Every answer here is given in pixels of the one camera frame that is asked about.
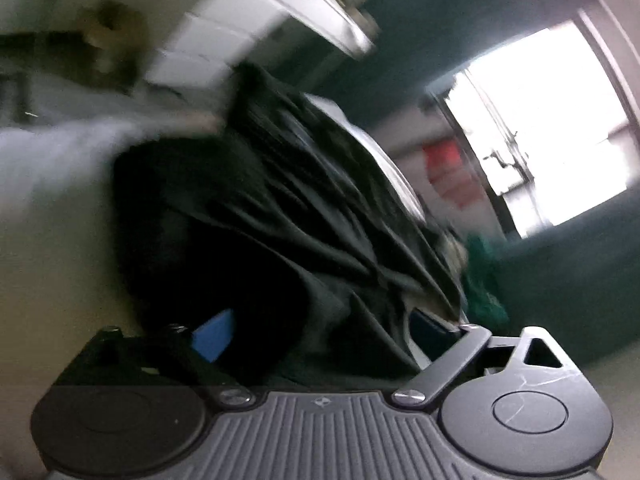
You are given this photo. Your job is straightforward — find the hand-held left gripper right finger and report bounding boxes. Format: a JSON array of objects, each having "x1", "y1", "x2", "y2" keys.
[{"x1": 392, "y1": 310, "x2": 584, "y2": 404}]

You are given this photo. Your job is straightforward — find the white cabinet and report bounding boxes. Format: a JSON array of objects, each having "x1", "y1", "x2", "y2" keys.
[{"x1": 144, "y1": 0, "x2": 378, "y2": 92}]

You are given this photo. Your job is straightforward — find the green cloth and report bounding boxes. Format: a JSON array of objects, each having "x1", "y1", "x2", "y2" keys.
[{"x1": 461, "y1": 234, "x2": 510, "y2": 332}]

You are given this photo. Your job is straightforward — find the brown blurred object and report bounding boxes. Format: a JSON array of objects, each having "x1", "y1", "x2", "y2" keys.
[{"x1": 80, "y1": 1, "x2": 152, "y2": 92}]

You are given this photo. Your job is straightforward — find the red cloth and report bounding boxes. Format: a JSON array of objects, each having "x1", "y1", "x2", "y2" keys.
[{"x1": 422, "y1": 141, "x2": 483, "y2": 207}]

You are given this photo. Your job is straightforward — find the dark garment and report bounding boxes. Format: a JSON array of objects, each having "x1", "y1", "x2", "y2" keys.
[{"x1": 112, "y1": 62, "x2": 469, "y2": 377}]

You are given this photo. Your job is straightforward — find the teal curtain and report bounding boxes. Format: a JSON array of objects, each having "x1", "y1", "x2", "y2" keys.
[{"x1": 320, "y1": 0, "x2": 640, "y2": 361}]

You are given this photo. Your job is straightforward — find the bright window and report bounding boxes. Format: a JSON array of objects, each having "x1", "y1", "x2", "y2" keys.
[{"x1": 427, "y1": 22, "x2": 640, "y2": 240}]

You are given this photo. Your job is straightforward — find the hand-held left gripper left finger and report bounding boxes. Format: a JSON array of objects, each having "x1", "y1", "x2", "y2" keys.
[{"x1": 65, "y1": 309, "x2": 252, "y2": 404}]

